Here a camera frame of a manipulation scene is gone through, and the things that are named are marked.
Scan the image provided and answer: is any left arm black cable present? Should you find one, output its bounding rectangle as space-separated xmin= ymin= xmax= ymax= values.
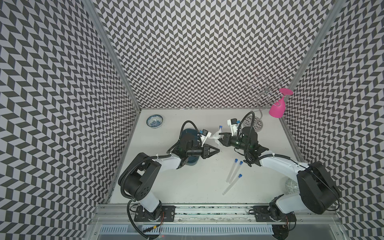
xmin=166 ymin=120 xmax=200 ymax=154

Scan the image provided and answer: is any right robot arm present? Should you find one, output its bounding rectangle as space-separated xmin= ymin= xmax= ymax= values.
xmin=218 ymin=127 xmax=341 ymax=222

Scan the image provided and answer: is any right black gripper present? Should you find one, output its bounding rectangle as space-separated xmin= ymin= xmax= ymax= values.
xmin=213 ymin=132 xmax=249 ymax=151

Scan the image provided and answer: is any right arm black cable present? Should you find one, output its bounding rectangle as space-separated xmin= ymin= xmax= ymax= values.
xmin=236 ymin=110 xmax=256 ymax=163

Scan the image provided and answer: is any pink plastic wine glass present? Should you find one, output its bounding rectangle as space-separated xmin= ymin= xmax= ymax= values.
xmin=269 ymin=88 xmax=294 ymax=119

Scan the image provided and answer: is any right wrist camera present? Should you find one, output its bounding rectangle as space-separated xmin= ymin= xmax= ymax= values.
xmin=227 ymin=118 xmax=241 ymax=137

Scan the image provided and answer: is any teal plastic tray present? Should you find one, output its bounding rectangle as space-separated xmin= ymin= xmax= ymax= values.
xmin=181 ymin=129 xmax=201 ymax=166

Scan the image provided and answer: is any chrome wire glass rack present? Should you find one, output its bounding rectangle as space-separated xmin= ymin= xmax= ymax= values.
xmin=246 ymin=75 xmax=284 ymax=133

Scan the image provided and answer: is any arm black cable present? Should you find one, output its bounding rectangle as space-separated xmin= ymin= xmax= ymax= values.
xmin=166 ymin=120 xmax=200 ymax=154
xmin=236 ymin=110 xmax=256 ymax=163

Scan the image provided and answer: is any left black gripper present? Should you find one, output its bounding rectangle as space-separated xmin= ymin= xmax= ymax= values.
xmin=186 ymin=142 xmax=219 ymax=159

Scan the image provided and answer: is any blue white ceramic bowl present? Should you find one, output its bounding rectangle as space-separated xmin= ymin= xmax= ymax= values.
xmin=146 ymin=115 xmax=164 ymax=129

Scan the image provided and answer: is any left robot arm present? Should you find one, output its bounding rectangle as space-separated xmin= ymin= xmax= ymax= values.
xmin=118 ymin=133 xmax=220 ymax=221

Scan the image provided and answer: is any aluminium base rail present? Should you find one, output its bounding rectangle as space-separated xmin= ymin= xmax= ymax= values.
xmin=84 ymin=204 xmax=349 ymax=240

